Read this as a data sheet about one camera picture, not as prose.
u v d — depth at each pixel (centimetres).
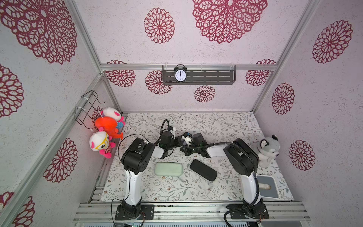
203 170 86
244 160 54
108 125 92
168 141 87
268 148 78
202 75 94
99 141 80
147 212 74
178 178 85
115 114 95
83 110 75
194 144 86
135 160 54
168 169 87
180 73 90
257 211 64
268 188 79
